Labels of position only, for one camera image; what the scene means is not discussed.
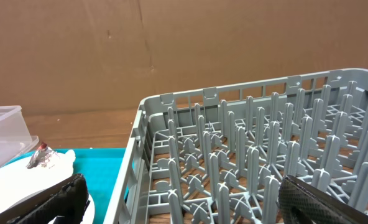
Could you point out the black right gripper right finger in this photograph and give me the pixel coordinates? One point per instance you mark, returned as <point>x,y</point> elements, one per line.
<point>299,203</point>

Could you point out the grey dish rack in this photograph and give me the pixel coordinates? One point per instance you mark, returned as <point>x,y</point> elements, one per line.
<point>219,154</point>

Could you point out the large pink plate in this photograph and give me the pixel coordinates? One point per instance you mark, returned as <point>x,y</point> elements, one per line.
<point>89,214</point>

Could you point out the white napkin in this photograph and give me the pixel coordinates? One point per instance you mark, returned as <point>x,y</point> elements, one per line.
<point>18,182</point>

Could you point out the silver red foil wrapper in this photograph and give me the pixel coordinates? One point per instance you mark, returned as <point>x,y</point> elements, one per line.
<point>44,157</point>

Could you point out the teal plastic tray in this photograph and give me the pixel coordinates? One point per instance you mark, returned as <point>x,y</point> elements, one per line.
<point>100,167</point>

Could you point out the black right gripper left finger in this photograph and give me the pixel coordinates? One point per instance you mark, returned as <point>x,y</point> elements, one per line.
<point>64,202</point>

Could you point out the clear plastic bin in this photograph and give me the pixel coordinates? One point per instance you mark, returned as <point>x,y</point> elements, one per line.
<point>15,138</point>

